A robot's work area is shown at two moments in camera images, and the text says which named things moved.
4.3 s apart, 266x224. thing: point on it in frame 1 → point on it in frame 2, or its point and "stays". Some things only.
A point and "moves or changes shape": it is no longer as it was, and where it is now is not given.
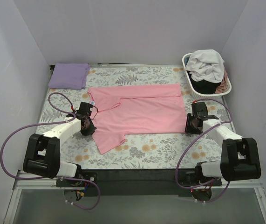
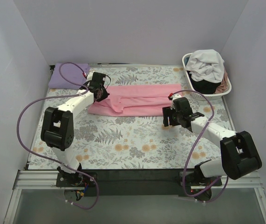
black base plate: [135, 182] stays
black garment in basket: [204, 87] stays
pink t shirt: [119, 110] moves or changes shape
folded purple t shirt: [72, 76] stays
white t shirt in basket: [207, 65] stays
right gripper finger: [188, 123] → [167, 111]
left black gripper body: [88, 128] → [102, 94]
